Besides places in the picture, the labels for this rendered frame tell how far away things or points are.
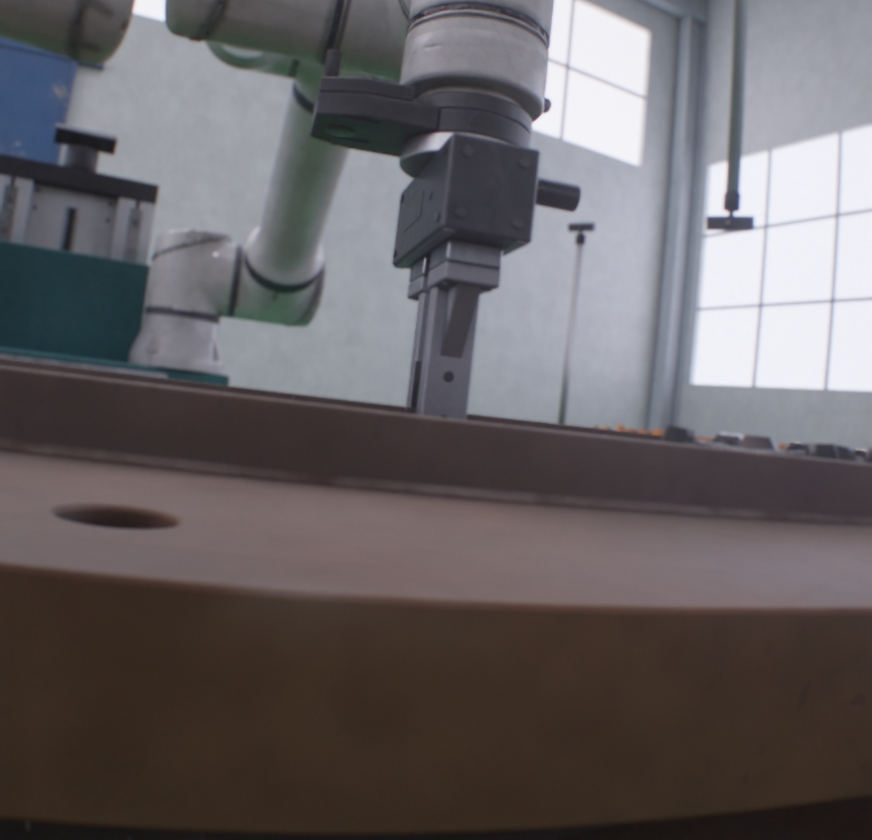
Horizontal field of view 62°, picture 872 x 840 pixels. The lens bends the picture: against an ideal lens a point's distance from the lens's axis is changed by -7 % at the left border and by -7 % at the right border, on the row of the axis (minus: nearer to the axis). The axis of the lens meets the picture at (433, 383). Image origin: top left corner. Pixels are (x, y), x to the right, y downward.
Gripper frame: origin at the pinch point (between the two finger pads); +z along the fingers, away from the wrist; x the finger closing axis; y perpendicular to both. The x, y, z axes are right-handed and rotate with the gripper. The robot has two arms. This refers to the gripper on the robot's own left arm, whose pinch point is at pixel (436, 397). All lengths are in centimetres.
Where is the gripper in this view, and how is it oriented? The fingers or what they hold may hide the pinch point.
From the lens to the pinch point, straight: 44.4
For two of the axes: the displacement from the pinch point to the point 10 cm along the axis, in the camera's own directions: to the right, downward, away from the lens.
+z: -1.2, 9.9, -0.3
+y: 9.6, 1.2, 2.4
